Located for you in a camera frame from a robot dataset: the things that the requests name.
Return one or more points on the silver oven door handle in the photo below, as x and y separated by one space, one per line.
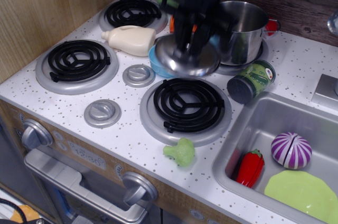
79 203

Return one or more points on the orange yellow object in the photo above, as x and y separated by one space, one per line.
30 214

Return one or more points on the left oven dial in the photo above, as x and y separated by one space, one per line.
35 135

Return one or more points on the purple toy onion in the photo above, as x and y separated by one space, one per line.
291 150

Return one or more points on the stainless steel pot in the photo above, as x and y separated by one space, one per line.
240 44

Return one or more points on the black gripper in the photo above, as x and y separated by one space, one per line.
203 25

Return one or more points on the green peas can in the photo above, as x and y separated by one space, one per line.
251 81

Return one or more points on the oven dial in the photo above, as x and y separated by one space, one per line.
138 188
35 135

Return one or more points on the grey stovetop knob front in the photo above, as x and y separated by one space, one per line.
102 113

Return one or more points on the grey stovetop knob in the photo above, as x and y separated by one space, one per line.
102 113
138 76

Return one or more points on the oven clock display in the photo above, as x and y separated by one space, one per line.
87 155

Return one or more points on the front left black burner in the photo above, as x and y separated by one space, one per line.
76 67

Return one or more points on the silver sink basin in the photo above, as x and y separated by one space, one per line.
255 128

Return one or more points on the red toy cup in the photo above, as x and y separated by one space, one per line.
272 27

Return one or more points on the grey stovetop knob middle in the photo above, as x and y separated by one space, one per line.
138 76

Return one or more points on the green toy cabbage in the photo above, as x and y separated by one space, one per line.
170 6

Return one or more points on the chrome faucet spout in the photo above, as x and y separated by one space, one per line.
332 23

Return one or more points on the silver faucet base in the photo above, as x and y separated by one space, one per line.
325 93

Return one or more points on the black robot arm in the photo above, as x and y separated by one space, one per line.
205 4

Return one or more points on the front right black burner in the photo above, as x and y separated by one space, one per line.
185 108

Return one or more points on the right oven dial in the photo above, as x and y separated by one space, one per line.
138 188

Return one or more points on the steel pot lid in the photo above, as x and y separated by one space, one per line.
181 63

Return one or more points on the red toy pepper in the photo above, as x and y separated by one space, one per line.
250 168

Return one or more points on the black burner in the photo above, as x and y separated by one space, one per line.
76 67
141 13
185 108

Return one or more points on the light blue plastic bowl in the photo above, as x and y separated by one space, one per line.
156 66

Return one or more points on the back left black burner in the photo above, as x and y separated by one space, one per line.
141 13

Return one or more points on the light green plate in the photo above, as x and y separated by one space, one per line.
304 192

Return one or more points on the green toy broccoli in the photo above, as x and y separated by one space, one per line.
183 153

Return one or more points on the orange toy carrot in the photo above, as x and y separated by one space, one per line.
171 24

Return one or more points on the cream toy bottle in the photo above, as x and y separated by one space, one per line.
134 40

